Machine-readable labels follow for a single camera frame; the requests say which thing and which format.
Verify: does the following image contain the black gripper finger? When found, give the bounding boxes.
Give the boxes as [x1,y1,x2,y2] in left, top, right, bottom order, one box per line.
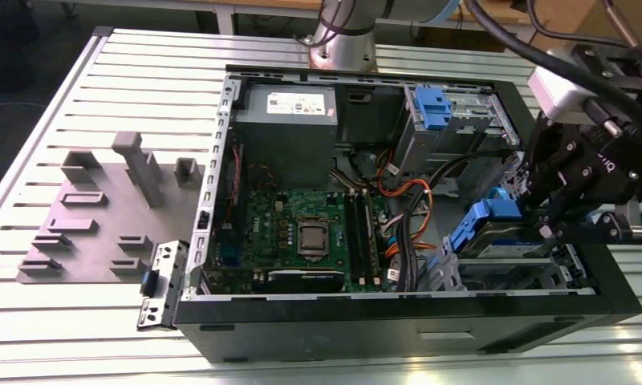
[523,115,579,221]
[539,202,642,244]

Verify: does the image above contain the hard disk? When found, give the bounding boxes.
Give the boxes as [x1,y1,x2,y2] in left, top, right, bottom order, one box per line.
[442,196,566,260]

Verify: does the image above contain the metal disk bay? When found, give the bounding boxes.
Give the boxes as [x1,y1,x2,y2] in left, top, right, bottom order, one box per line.
[427,236,595,292]

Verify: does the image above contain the metal drive cage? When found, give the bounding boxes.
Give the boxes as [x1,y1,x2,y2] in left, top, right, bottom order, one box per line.
[392,83,518,177]

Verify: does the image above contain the blue drive cage latch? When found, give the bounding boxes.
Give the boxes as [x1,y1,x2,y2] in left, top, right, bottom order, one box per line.
[413,86,454,132]

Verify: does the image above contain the black RAM slot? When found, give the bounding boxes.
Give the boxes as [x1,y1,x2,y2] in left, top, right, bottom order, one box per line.
[343,187,368,288]
[360,187,384,286]

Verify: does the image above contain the wooden cabinet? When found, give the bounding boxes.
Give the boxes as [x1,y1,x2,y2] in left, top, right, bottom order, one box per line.
[523,0,642,53]

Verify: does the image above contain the green motherboard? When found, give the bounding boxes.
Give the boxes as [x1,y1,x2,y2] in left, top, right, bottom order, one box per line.
[213,188,401,294]

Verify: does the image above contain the silver CPU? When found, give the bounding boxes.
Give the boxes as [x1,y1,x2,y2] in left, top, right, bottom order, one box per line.
[297,224,331,253]

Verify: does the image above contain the grey power supply unit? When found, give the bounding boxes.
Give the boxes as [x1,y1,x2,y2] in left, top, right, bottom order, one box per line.
[229,84,339,192]

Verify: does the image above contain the black graphics card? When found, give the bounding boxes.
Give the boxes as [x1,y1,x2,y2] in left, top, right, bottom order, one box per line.
[251,269,347,294]

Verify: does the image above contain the black PC case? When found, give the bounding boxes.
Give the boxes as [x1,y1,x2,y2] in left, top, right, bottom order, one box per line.
[170,63,642,364]

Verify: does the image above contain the white framed wooden desk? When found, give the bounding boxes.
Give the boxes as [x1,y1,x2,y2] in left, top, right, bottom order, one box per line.
[213,0,547,53]

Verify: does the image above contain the grey parts rack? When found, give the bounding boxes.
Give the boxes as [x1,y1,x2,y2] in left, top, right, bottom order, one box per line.
[18,130,204,286]

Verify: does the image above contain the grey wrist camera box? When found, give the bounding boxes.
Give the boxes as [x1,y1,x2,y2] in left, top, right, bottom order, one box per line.
[526,66,595,121]

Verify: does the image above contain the orange power wires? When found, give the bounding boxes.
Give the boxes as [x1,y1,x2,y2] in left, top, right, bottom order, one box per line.
[376,178,434,261]

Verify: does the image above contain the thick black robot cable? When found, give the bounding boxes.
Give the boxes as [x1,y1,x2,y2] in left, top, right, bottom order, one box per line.
[463,0,642,142]

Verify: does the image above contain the black cable bundle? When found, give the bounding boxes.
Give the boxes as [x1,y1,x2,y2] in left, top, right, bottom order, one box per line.
[395,148,515,292]

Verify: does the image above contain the red twisted fan wire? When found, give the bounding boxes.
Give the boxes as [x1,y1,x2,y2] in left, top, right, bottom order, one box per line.
[226,142,247,232]

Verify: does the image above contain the grey hinged slot bracket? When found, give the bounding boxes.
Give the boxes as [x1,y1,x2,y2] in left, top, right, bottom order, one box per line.
[136,238,190,332]

